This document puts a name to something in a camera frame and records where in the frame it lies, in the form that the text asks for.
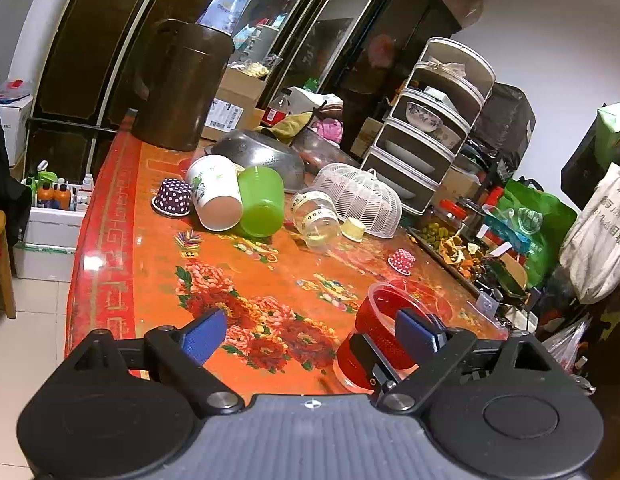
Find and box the red banded clear cup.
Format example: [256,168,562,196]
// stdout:
[334,283,444,392]

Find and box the red polka dot cupcake cup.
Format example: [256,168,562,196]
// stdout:
[387,248,416,276]

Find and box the small yellow cupcake cup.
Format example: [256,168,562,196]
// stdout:
[340,217,366,243]

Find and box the purple polka dot cupcake cup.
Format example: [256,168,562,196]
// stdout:
[150,178,191,218]

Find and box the white paper cup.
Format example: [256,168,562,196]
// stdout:
[185,155,244,232]

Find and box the yellow banded clear cup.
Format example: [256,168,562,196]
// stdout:
[290,188,341,252]

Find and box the green plastic cup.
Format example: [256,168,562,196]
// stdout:
[237,166,285,238]

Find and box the tray of dried peels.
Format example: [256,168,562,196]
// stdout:
[407,222,503,301]

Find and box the red lid pickle jar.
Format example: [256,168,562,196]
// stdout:
[418,200,466,246]

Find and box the green shopping bag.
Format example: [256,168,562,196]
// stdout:
[482,180,577,287]

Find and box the white foam box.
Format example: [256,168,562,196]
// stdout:
[14,207,85,283]

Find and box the white mesh food cover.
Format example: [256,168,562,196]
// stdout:
[311,162,402,240]

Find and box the white tote bag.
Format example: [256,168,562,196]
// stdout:
[560,164,620,304]

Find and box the steel colander bowl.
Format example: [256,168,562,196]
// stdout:
[205,129,305,193]

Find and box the tiered dish storage rack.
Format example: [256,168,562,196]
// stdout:
[361,37,496,216]

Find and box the cardboard box with label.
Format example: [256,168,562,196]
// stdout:
[201,68,265,141]

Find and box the dark brown plastic pitcher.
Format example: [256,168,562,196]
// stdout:
[132,18,234,152]

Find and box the blue white snack bag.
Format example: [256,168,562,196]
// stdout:
[196,0,251,36]

